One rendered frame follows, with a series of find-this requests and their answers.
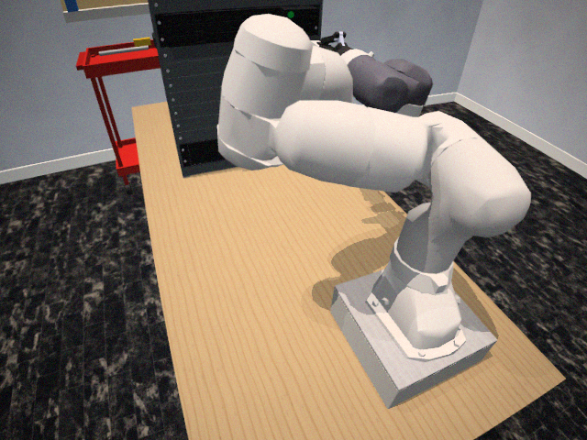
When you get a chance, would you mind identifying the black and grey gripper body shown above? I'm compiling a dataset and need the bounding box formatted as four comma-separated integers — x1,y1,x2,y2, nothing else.
333,42,353,56

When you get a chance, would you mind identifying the dark grey server rack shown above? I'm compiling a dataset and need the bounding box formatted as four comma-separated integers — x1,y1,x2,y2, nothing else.
148,0,323,178

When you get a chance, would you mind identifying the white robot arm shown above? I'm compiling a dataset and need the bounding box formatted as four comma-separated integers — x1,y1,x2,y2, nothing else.
217,14,531,362

